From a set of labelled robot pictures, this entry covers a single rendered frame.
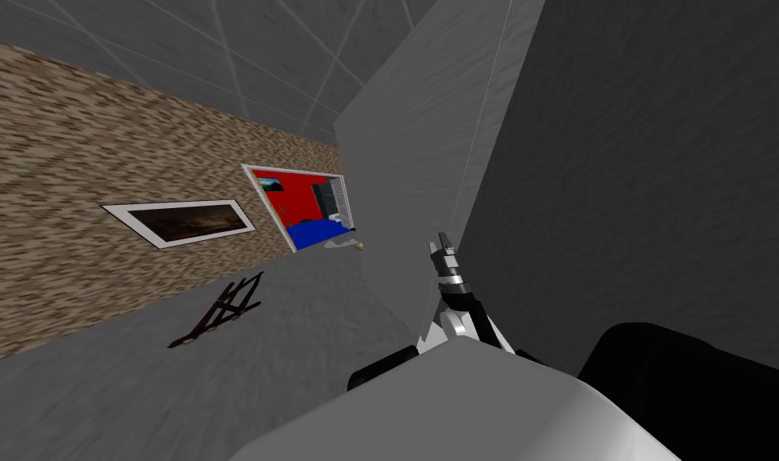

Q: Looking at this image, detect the white framed dark picture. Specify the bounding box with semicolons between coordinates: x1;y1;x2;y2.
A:
100;198;258;251

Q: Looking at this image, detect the white open door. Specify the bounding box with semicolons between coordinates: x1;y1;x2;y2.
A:
327;175;355;227

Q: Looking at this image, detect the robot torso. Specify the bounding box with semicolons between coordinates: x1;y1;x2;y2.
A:
228;337;682;461

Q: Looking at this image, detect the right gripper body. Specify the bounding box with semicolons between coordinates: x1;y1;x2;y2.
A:
430;247;462;279

